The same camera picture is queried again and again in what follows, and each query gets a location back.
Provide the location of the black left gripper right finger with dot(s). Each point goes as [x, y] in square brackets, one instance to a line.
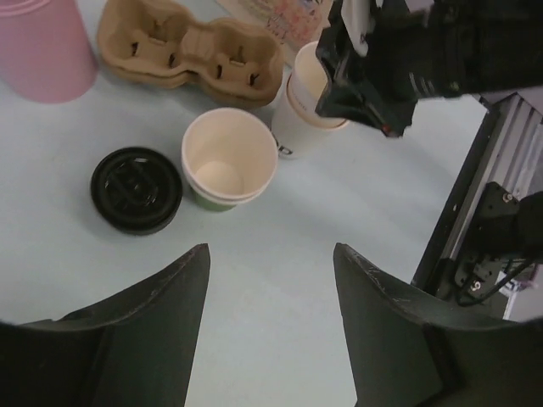
[408, 348]

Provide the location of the stack of black lids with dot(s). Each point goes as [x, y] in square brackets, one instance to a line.
[136, 190]

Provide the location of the pink straw holder cup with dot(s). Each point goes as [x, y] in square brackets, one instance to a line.
[46, 55]

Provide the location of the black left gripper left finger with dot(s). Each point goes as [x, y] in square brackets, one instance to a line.
[135, 348]

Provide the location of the brown cardboard cup carrier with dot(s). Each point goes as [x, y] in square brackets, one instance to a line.
[160, 43]

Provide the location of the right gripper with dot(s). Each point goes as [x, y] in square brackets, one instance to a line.
[381, 58]

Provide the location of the brown paper takeout bag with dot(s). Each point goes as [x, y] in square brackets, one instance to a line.
[294, 23]

